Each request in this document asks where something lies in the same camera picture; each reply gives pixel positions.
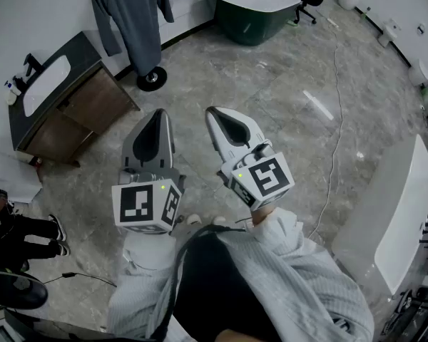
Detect white floor strip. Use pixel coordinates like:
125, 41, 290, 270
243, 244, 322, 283
302, 89, 335, 121

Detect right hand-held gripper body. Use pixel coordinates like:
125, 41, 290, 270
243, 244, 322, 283
216, 140, 296, 212

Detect black rounded stool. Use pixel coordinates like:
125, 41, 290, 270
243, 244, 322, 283
0, 270, 49, 311

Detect person's right forearm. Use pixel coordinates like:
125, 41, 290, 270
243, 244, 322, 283
248, 204, 305, 251

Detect wooden vanity cabinet dark top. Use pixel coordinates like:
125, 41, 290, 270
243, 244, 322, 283
8, 30, 141, 167

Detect black coat rack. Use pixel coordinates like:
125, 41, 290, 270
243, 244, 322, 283
136, 65, 168, 93

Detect person's left forearm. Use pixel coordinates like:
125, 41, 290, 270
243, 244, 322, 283
122, 225, 181, 274

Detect dark green bathtub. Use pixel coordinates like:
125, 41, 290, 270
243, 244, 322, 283
201, 0, 302, 47

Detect white floor cable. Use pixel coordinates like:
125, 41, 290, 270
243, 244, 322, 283
307, 40, 344, 241

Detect black cable with adapter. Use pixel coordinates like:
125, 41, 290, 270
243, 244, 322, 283
42, 271, 118, 288

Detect person's black front pack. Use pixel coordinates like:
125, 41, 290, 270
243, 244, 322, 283
148, 224, 283, 342

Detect person's white ribbed jacket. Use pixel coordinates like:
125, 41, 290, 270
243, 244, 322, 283
106, 207, 375, 342

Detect black faucet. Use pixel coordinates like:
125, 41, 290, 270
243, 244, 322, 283
22, 52, 44, 78

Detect white wall-hung toilet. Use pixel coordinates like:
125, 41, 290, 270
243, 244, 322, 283
407, 58, 428, 88

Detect white flat panel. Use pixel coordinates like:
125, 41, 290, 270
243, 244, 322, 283
0, 147, 44, 204

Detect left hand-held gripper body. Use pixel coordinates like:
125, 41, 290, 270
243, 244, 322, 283
111, 167, 187, 236

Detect grey clothing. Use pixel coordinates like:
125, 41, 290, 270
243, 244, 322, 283
90, 0, 175, 78

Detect white bathtub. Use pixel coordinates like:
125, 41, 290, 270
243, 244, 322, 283
330, 133, 428, 296

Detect white sink basin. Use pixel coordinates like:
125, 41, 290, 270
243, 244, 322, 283
22, 55, 72, 118

